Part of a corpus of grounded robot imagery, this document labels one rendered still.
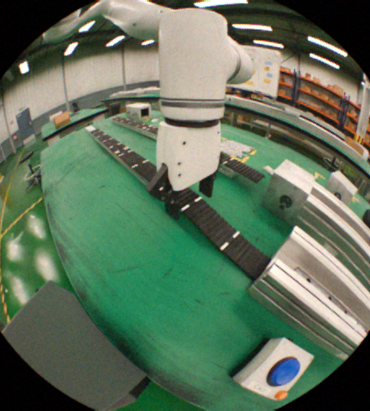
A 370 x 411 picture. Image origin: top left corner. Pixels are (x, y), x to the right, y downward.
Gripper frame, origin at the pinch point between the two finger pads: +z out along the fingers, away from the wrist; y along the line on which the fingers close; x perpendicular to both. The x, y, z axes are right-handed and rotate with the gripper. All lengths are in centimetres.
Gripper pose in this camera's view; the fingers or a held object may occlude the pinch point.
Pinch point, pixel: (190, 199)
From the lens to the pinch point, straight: 30.6
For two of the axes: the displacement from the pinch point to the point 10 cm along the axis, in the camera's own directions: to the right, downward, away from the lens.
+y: -7.5, 4.7, -4.7
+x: 6.6, 5.3, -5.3
